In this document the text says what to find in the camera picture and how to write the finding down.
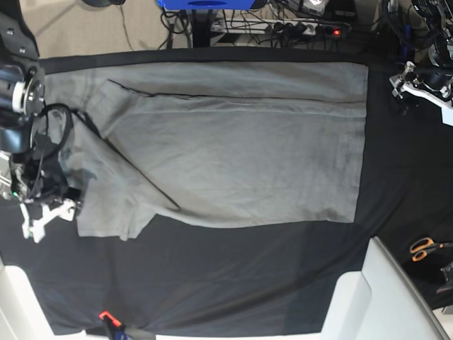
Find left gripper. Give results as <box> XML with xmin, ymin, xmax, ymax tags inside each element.
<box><xmin>389</xmin><ymin>61</ymin><xmax>452</xmax><ymax>126</ymax></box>

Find red blue front clamp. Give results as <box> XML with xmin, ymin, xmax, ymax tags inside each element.
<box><xmin>98</xmin><ymin>311</ymin><xmax>129</xmax><ymax>340</ymax></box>

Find black crumpled object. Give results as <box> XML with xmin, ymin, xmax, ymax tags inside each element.
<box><xmin>436</xmin><ymin>262</ymin><xmax>453</xmax><ymax>294</ymax></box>

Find black table cloth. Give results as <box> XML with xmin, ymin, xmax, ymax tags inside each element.
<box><xmin>1</xmin><ymin>50</ymin><xmax>452</xmax><ymax>336</ymax></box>

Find orange handled scissors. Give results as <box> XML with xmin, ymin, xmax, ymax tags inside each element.
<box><xmin>409</xmin><ymin>237</ymin><xmax>452</xmax><ymax>262</ymax></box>

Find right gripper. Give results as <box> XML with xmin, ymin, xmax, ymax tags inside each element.
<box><xmin>1</xmin><ymin>152</ymin><xmax>82</xmax><ymax>243</ymax></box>

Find white power strip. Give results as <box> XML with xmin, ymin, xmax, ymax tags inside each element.
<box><xmin>212</xmin><ymin>18</ymin><xmax>352</xmax><ymax>38</ymax></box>

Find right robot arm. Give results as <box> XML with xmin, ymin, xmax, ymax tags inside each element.
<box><xmin>1</xmin><ymin>1</ymin><xmax>81</xmax><ymax>243</ymax></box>

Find black table leg post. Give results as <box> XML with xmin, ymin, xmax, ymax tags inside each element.
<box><xmin>188</xmin><ymin>9</ymin><xmax>217</xmax><ymax>48</ymax></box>

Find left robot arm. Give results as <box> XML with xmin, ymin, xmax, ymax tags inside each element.
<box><xmin>381</xmin><ymin>1</ymin><xmax>452</xmax><ymax>126</ymax></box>

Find blue clamp on frame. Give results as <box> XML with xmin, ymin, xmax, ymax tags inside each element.
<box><xmin>400</xmin><ymin>24</ymin><xmax>411</xmax><ymax>60</ymax></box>

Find blue plastic mount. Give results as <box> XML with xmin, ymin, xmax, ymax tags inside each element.
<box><xmin>156</xmin><ymin>0</ymin><xmax>255</xmax><ymax>11</ymax></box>

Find grey T-shirt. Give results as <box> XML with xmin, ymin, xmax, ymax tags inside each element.
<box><xmin>45</xmin><ymin>62</ymin><xmax>369</xmax><ymax>240</ymax></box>

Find white base block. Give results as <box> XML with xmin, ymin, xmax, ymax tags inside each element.
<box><xmin>320</xmin><ymin>237</ymin><xmax>449</xmax><ymax>339</ymax></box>
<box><xmin>0</xmin><ymin>256</ymin><xmax>61</xmax><ymax>340</ymax></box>

